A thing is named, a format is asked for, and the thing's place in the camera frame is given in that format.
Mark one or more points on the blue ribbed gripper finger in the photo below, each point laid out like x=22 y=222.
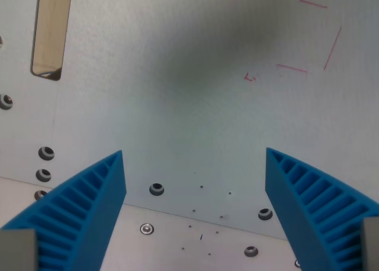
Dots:
x=89 y=212
x=299 y=212

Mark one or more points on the silver hex socket screw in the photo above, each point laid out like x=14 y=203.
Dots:
x=147 y=229

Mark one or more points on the grey metal plate with slot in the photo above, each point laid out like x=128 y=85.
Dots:
x=189 y=105

